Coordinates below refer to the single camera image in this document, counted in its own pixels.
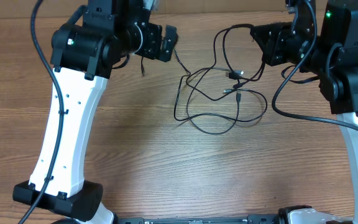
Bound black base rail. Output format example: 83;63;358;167
117;214;285;224

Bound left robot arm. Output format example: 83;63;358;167
12;0;178;223

